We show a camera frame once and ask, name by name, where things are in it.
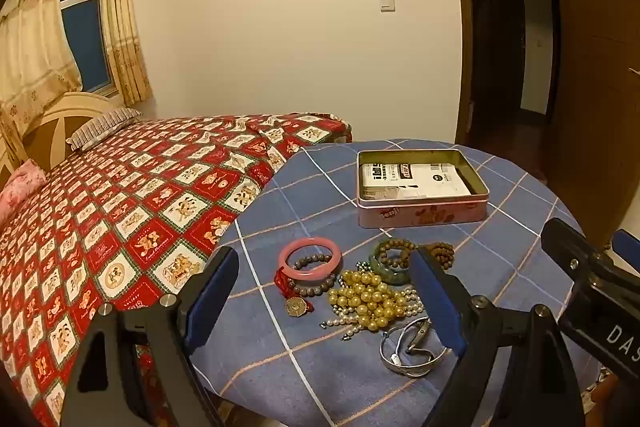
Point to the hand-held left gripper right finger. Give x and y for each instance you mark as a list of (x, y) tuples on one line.
[(435, 297)]

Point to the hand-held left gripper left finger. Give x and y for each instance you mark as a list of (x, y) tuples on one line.
[(212, 307)]

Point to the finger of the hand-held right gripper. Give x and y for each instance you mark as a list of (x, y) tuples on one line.
[(627, 249), (575, 252)]

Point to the green jade bangle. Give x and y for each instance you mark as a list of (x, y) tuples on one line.
[(395, 278)]

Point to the silver wristwatch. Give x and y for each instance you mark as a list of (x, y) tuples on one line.
[(400, 369)]

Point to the pink metal tin box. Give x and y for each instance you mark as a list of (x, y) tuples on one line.
[(425, 212)]

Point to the pink bangle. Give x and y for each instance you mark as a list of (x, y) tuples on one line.
[(310, 242)]

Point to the white printed paper packets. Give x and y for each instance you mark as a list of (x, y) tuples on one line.
[(425, 187)]

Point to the blue plaid tablecloth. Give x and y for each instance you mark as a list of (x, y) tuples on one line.
[(310, 367)]

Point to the red printed bedspread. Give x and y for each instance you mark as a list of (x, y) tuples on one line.
[(125, 217)]

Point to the brown wooden door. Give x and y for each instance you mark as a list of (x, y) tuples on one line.
[(590, 82)]

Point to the striped pillow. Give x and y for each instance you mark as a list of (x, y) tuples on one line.
[(100, 127)]

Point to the pink pillow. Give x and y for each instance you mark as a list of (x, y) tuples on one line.
[(20, 187)]

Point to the cream wooden headboard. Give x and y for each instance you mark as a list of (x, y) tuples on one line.
[(50, 122)]

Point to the narrow beige floral curtain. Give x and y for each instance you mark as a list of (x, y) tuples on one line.
[(125, 32)]

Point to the window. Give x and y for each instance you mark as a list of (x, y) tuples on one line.
[(85, 22)]

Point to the wide beige floral curtain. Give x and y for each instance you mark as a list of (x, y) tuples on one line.
[(30, 47)]

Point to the wooden door frame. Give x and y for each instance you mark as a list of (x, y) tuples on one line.
[(462, 32)]

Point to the white light switch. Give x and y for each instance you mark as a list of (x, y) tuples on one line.
[(387, 4)]

